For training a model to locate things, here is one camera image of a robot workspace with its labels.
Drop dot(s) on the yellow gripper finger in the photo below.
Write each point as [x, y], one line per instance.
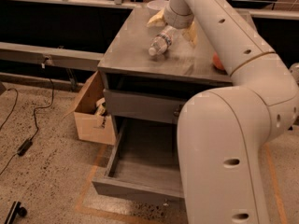
[157, 20]
[190, 34]

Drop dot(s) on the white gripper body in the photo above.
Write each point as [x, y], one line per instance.
[175, 20]

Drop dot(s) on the clear plastic water bottle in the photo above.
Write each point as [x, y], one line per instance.
[162, 41]

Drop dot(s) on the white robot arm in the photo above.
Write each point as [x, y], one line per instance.
[220, 131]

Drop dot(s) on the grey wooden drawer cabinet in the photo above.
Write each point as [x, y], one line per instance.
[150, 88]

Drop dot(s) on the closed grey top drawer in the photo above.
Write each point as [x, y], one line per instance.
[142, 106]

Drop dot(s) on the open grey middle drawer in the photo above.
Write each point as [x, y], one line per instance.
[143, 166]

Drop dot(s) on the white ceramic bowl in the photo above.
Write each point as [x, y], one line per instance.
[155, 6]

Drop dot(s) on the red apple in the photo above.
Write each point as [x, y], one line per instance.
[217, 62]

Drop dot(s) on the open cardboard box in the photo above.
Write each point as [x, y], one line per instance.
[91, 126]

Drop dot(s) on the grey metal railing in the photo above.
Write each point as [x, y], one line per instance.
[49, 56]

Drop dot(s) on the black caster wheel base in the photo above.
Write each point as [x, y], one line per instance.
[16, 209]

